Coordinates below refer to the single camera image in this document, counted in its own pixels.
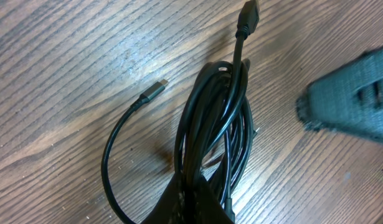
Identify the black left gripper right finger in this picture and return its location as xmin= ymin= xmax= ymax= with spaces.
xmin=194 ymin=176 xmax=234 ymax=224

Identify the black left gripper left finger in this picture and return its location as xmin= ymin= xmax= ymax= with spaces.
xmin=141 ymin=174 xmax=185 ymax=224

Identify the black thick USB-C cable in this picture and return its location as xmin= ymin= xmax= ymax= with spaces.
xmin=173 ymin=0 xmax=260 ymax=222

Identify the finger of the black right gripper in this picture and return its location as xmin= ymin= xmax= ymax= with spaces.
xmin=296 ymin=46 xmax=383 ymax=144

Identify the black thin USB cable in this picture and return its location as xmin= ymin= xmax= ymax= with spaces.
xmin=100 ymin=78 xmax=169 ymax=224

